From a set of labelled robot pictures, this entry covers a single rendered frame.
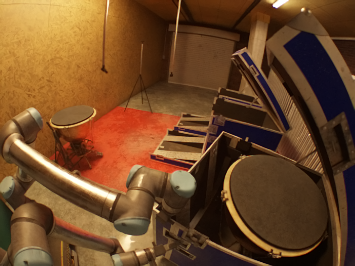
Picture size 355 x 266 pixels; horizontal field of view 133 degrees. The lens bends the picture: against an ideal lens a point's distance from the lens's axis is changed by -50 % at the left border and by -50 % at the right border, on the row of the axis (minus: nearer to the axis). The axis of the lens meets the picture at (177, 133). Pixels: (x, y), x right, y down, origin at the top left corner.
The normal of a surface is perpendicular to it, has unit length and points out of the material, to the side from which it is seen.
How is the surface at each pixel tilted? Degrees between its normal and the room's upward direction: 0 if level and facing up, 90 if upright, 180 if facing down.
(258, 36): 90
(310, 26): 90
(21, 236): 12
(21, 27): 90
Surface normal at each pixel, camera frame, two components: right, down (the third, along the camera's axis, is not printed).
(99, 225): 0.11, -0.86
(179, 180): 0.33, -0.76
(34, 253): 0.65, -0.76
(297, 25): -0.55, 0.37
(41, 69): 0.97, 0.19
